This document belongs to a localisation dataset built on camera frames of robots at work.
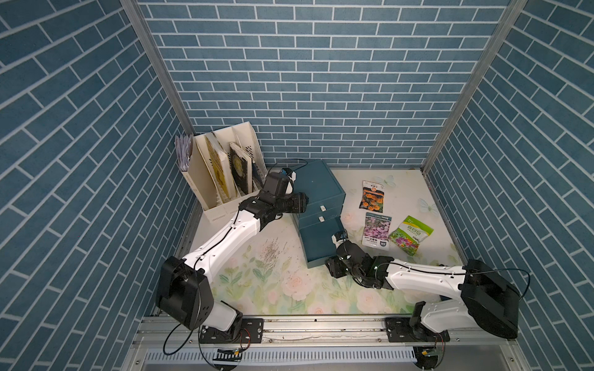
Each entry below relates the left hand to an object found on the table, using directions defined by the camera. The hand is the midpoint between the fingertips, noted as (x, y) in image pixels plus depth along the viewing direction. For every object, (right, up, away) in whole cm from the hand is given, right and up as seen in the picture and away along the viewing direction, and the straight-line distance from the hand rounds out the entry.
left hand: (308, 201), depth 82 cm
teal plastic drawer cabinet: (+5, -7, +7) cm, 11 cm away
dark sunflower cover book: (-29, +14, +18) cm, 37 cm away
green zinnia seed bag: (+42, -16, +14) cm, 47 cm away
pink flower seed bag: (+29, -14, +15) cm, 36 cm away
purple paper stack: (-47, +20, +5) cm, 52 cm away
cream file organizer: (-46, +9, +17) cm, 50 cm away
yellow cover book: (-35, +14, +10) cm, 39 cm away
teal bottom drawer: (+4, -17, +8) cm, 19 cm away
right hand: (+8, -23, +3) cm, 25 cm away
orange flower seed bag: (+31, 0, +27) cm, 41 cm away
